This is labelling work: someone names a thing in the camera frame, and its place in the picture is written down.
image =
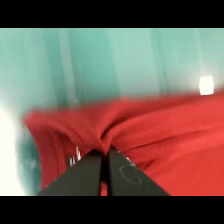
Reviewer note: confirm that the white garment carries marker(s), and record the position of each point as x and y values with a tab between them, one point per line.
8	156

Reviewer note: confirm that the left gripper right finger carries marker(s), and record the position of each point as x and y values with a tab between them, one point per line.
130	176

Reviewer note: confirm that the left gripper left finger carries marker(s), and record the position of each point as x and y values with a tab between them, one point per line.
81	176

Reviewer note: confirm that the red T-shirt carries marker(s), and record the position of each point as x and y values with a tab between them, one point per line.
166	133

